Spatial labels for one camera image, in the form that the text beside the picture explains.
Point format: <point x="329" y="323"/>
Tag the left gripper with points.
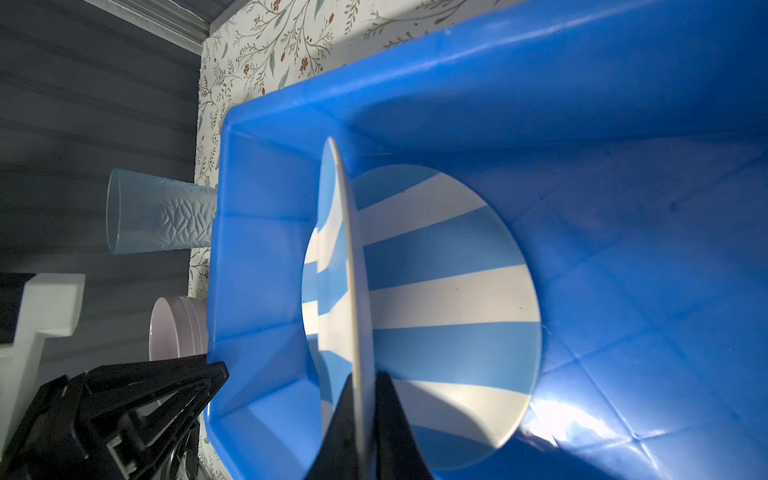
<point x="124" y="421"/>

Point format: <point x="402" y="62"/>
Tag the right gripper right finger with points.
<point x="398" y="456"/>

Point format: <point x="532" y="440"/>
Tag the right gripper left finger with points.
<point x="338" y="456"/>

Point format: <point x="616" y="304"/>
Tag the blue white striped plate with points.
<point x="456" y="319"/>

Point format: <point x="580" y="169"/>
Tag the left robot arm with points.
<point x="34" y="308"/>

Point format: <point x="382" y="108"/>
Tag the blue plastic bin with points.
<point x="623" y="144"/>

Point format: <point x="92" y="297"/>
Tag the purple bowl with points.
<point x="178" y="328"/>

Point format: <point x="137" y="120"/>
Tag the clear blue plastic cup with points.
<point x="146" y="213"/>

